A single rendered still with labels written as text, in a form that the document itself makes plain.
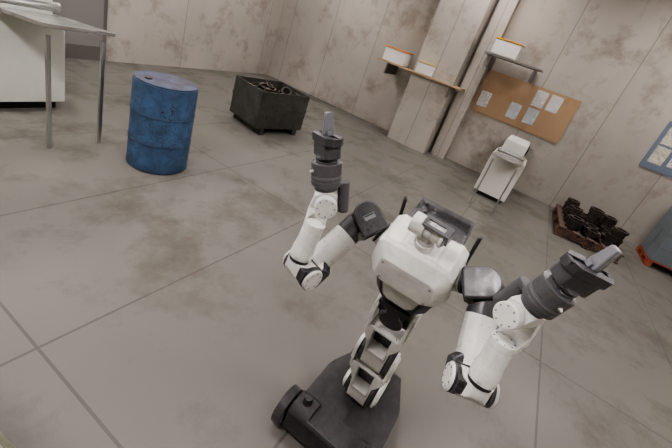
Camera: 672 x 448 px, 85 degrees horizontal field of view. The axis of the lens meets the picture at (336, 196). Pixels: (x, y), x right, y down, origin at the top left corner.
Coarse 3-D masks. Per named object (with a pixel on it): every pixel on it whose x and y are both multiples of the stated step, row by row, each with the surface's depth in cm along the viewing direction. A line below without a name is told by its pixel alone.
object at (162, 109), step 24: (144, 72) 350; (144, 96) 329; (168, 96) 331; (192, 96) 349; (144, 120) 338; (168, 120) 342; (192, 120) 366; (144, 144) 347; (168, 144) 353; (144, 168) 358; (168, 168) 366
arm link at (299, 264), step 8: (304, 232) 110; (296, 240) 113; (304, 240) 110; (312, 240) 110; (296, 248) 112; (304, 248) 111; (312, 248) 112; (288, 256) 117; (296, 256) 112; (304, 256) 112; (312, 256) 114; (288, 264) 115; (296, 264) 113; (304, 264) 114; (312, 264) 117; (296, 272) 114; (304, 272) 112; (296, 280) 116
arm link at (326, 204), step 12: (312, 180) 105; (324, 180) 102; (336, 180) 103; (348, 180) 108; (324, 192) 105; (336, 192) 106; (348, 192) 107; (324, 204) 103; (336, 204) 103; (348, 204) 109; (324, 216) 104
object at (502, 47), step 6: (498, 42) 654; (504, 42) 649; (510, 42) 646; (492, 48) 661; (498, 48) 656; (504, 48) 651; (510, 48) 647; (516, 48) 642; (522, 48) 651; (498, 54) 658; (504, 54) 653; (510, 54) 649; (516, 54) 644; (516, 60) 661
